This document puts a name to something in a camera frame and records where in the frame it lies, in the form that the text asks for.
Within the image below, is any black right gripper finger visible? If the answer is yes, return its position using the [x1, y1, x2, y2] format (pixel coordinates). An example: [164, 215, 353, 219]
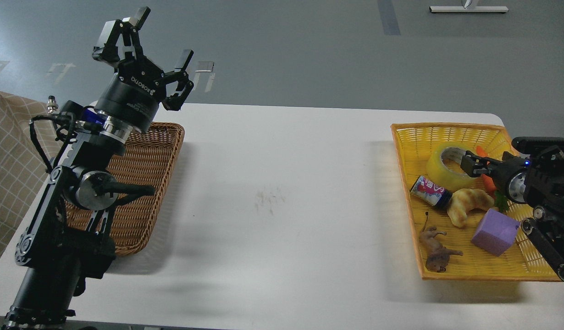
[464, 167, 492, 178]
[460, 153, 503, 171]

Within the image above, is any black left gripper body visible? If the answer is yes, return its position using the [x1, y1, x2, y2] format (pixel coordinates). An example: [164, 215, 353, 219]
[95, 58, 166, 133]

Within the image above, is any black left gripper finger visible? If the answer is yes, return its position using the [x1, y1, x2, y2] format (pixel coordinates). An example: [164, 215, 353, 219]
[162, 49, 194, 111]
[92, 6, 151, 69]

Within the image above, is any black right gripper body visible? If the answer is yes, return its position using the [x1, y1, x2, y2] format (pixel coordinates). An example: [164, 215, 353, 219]
[486, 156, 530, 204]

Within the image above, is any yellow tape roll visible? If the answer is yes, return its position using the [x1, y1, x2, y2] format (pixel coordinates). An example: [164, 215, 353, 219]
[426, 142, 476, 192]

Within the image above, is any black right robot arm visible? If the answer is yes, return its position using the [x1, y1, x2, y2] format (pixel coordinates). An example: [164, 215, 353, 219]
[460, 137, 564, 282]

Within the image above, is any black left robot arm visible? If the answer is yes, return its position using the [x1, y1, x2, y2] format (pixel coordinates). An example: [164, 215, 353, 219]
[1, 6, 194, 330]

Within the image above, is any orange toy carrot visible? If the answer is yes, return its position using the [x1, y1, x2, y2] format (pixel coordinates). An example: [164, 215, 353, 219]
[476, 146, 509, 212]

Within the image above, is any toy croissant bread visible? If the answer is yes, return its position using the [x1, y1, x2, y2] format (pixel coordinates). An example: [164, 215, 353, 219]
[446, 188, 493, 228]

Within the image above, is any small drink can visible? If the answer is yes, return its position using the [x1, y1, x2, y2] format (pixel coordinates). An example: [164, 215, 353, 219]
[409, 175, 453, 209]

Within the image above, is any yellow plastic basket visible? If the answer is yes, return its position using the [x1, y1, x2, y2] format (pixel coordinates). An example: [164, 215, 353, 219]
[391, 122, 559, 282]

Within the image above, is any purple foam block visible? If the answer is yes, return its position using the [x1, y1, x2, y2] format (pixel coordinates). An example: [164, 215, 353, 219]
[470, 209, 520, 257]

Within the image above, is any brown wicker basket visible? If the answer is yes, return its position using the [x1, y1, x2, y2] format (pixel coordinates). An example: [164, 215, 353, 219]
[61, 122, 185, 256]

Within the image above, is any brown toy lion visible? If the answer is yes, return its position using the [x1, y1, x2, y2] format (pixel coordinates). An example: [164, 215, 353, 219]
[418, 211, 464, 272]

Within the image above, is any beige checkered cloth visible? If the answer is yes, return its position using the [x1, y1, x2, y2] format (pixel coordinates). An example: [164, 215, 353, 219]
[0, 91, 46, 258]

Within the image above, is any white stand base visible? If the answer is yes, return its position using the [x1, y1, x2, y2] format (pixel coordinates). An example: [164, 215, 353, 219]
[429, 0, 509, 13]

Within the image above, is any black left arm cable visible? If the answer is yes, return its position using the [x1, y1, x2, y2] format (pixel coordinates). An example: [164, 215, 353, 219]
[29, 115, 81, 172]

